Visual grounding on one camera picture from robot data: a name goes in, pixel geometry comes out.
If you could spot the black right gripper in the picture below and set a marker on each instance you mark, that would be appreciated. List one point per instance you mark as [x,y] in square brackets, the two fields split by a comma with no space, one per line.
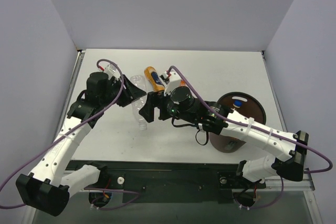
[157,106]

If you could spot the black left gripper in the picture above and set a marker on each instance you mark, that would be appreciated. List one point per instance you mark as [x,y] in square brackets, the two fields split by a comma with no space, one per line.
[123,93]

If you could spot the clear plastic bottle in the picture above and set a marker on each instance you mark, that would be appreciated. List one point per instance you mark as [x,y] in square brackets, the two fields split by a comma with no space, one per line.
[140,82]

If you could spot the orange bottle dark blue label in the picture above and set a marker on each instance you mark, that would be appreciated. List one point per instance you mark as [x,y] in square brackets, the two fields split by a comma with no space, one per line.
[154,79]

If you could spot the yellow juice bottle blue cap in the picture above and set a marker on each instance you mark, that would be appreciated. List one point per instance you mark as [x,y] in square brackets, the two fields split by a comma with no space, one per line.
[237,104]

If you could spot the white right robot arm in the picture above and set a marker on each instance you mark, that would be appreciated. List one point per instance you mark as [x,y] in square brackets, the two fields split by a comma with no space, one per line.
[286,151]

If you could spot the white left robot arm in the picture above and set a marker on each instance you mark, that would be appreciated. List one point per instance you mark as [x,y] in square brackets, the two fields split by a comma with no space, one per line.
[47,188]

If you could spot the brown round bin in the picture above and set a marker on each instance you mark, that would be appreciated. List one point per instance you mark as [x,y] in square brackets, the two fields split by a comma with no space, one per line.
[250,108]

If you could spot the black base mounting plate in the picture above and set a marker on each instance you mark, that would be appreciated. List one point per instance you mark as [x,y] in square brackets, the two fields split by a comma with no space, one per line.
[175,182]

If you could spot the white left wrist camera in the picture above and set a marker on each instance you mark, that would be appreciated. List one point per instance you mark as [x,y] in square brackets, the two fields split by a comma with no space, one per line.
[110,70]

